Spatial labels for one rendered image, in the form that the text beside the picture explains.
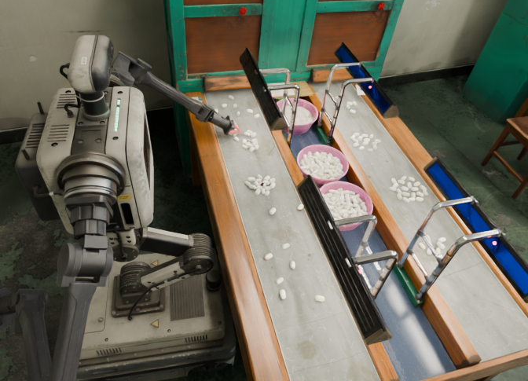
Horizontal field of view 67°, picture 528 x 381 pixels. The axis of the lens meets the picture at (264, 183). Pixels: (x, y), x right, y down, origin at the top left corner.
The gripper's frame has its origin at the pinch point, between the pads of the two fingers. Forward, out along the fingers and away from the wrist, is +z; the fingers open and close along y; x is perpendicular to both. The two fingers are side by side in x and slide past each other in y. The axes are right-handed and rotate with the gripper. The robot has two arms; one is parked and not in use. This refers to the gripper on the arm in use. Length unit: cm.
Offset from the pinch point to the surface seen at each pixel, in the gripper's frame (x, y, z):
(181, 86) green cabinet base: 12.4, 42.2, -23.2
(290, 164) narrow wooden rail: -11.6, -30.0, 15.9
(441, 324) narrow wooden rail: -27, -122, 44
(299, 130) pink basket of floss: -18.1, 1.3, 31.4
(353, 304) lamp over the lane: -27, -122, -12
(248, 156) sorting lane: 1.5, -18.0, 2.4
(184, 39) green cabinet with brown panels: -13, 42, -38
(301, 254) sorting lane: -2, -81, 9
